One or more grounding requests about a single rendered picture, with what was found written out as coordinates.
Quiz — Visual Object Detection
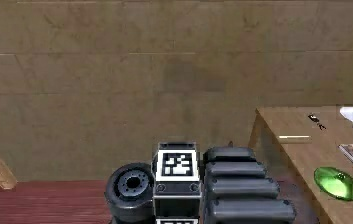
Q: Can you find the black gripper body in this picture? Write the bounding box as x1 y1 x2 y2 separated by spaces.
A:
104 162 156 224

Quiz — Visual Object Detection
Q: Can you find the pale pencil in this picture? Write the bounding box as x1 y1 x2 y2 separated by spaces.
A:
278 134 311 140

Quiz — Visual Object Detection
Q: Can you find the light wooden table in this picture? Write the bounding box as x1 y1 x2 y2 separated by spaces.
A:
248 105 353 224

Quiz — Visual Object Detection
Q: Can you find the green glass bowl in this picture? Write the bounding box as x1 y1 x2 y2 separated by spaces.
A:
313 166 353 202

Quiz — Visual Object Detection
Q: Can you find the small black key ring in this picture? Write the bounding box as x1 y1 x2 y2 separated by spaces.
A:
307 113 327 131

